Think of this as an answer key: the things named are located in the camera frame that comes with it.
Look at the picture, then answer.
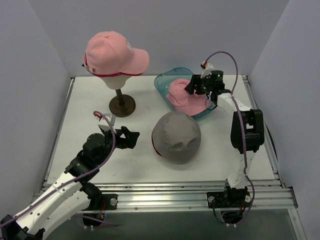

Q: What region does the grey bucket hat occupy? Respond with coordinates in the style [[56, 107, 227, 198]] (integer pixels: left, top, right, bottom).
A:
[[151, 111, 202, 164]]

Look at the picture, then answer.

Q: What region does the magenta baseball cap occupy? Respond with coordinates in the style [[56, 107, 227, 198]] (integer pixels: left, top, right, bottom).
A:
[[87, 70, 143, 78]]

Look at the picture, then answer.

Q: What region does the light pink cap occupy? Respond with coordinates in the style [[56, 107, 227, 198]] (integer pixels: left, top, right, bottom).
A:
[[82, 31, 150, 75]]

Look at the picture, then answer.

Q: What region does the dark red cap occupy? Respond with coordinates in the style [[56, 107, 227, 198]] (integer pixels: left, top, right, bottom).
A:
[[152, 141, 162, 157]]

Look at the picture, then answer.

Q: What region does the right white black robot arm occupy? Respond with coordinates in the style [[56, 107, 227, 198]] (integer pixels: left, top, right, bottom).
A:
[[185, 70, 265, 207]]

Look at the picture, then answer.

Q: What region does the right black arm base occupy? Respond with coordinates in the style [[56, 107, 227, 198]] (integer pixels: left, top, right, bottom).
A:
[[206, 191, 252, 227]]

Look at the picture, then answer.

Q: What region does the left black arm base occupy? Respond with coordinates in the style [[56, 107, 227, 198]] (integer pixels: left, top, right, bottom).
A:
[[81, 182, 118, 227]]

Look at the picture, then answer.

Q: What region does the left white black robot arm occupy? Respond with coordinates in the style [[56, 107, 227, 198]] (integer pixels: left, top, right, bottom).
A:
[[0, 126, 140, 240]]

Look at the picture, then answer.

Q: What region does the teal transparent plastic tray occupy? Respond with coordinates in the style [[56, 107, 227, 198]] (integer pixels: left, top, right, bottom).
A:
[[154, 67, 216, 120]]

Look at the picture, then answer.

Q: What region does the dark round mannequin stand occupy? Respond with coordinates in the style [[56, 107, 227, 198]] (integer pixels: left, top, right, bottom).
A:
[[109, 89, 136, 118]]

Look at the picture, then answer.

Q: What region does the cream fabric mannequin head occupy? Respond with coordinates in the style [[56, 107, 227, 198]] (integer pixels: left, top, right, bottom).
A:
[[101, 75, 131, 90]]

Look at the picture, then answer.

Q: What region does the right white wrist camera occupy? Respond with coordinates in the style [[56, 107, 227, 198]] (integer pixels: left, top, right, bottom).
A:
[[200, 61, 215, 79]]

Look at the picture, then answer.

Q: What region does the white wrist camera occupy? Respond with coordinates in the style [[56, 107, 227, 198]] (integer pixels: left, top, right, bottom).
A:
[[98, 113, 116, 132], [200, 61, 215, 79]]

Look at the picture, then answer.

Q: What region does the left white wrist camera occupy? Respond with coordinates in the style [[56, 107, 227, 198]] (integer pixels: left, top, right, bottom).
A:
[[98, 113, 116, 132]]

